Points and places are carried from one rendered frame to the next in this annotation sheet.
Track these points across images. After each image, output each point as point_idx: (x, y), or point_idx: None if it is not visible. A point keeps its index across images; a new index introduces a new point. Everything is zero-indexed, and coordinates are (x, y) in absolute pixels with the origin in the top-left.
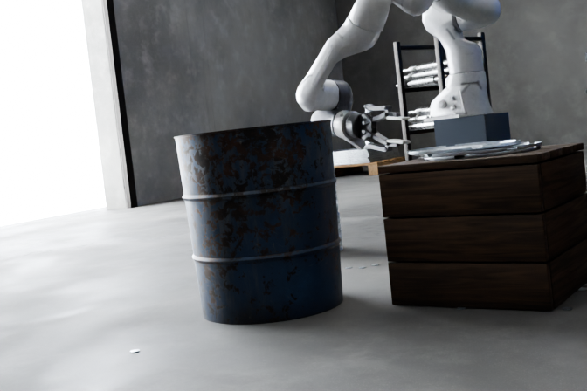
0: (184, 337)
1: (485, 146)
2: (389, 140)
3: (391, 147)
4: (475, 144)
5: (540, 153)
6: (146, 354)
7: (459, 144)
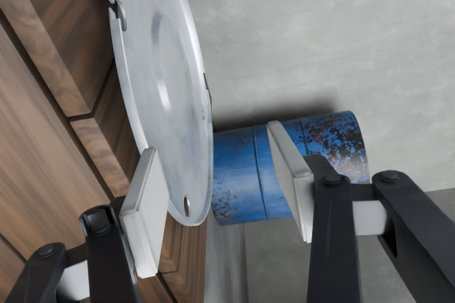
0: None
1: (206, 99)
2: (158, 258)
3: (63, 245)
4: (180, 53)
5: (207, 84)
6: None
7: None
